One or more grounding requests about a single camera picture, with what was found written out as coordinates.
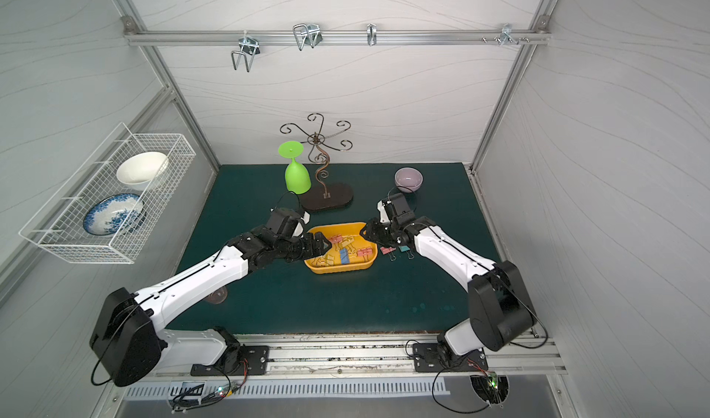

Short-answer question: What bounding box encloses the metal corner hook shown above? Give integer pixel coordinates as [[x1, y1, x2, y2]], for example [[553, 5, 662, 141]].
[[481, 24, 528, 46]]

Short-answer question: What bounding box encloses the green plastic goblet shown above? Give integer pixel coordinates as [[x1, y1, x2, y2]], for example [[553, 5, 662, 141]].
[[278, 141, 312, 195]]

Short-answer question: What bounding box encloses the lilac small bowl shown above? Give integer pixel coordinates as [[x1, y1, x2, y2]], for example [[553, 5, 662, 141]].
[[394, 168, 423, 193]]

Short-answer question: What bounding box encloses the small metal hook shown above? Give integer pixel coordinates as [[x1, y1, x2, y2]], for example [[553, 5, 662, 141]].
[[366, 23, 377, 46]]

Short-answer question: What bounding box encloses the aluminium front rail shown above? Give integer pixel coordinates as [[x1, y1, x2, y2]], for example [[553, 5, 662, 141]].
[[121, 333, 568, 383]]

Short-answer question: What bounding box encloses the aluminium top rail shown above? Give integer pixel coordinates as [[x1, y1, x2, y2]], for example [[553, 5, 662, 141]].
[[124, 28, 552, 47]]

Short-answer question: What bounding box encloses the round black controller board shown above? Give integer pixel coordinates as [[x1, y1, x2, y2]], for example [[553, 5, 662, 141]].
[[470, 373, 510, 405]]

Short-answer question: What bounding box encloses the bronze wire cup stand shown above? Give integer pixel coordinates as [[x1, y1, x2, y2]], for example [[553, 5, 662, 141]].
[[279, 113, 354, 213]]

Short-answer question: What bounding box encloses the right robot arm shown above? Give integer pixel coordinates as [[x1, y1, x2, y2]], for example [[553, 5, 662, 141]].
[[361, 193, 539, 356]]

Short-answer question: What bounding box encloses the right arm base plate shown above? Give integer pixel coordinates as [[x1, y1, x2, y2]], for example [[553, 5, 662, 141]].
[[405, 340, 488, 374]]

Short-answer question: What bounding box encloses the aluminium rail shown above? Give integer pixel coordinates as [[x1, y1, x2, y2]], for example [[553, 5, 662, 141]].
[[124, 28, 552, 47], [121, 333, 568, 383]]

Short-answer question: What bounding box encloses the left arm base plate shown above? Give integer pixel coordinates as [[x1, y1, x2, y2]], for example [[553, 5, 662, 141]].
[[190, 345, 270, 377]]

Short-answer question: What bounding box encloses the metal double hook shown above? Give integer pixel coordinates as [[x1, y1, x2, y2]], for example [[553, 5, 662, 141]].
[[230, 33, 261, 72]]

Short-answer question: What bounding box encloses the blue patterned ceramic bowl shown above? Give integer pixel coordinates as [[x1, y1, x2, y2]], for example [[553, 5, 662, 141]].
[[82, 193, 144, 236]]

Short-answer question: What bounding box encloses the white wire wall basket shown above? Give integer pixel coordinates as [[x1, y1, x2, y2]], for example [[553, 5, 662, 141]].
[[20, 123, 196, 264]]

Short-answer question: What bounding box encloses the metal loop hook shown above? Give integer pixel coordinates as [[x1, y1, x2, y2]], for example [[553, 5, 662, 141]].
[[292, 23, 323, 51]]

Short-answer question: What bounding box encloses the white ceramic bowl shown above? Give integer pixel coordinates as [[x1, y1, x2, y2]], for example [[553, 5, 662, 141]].
[[116, 152, 170, 192]]

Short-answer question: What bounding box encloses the yellow plastic storage box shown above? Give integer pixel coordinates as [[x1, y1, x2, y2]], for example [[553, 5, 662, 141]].
[[305, 222, 378, 275]]

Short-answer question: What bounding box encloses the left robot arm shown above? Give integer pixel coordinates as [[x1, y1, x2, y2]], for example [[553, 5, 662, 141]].
[[89, 208, 332, 387]]

